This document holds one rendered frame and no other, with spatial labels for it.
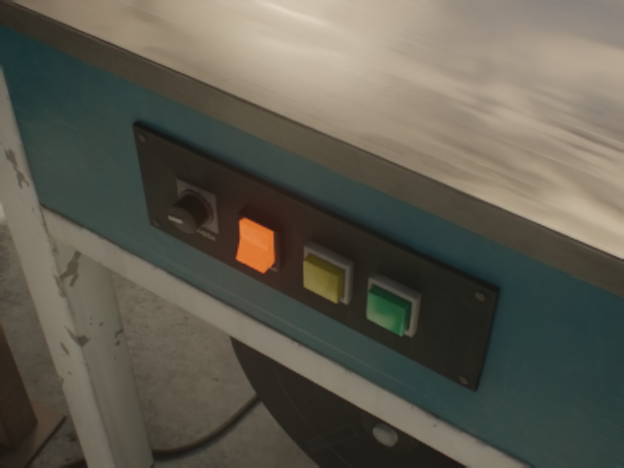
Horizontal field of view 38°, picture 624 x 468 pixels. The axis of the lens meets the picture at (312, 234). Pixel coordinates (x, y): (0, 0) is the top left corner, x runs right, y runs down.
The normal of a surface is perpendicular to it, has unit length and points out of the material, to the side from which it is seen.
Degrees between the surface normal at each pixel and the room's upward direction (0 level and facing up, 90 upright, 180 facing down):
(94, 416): 90
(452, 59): 0
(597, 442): 90
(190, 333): 0
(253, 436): 0
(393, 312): 90
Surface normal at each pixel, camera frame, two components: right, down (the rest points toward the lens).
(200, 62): 0.00, -0.71
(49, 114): -0.56, 0.59
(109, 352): 0.83, 0.40
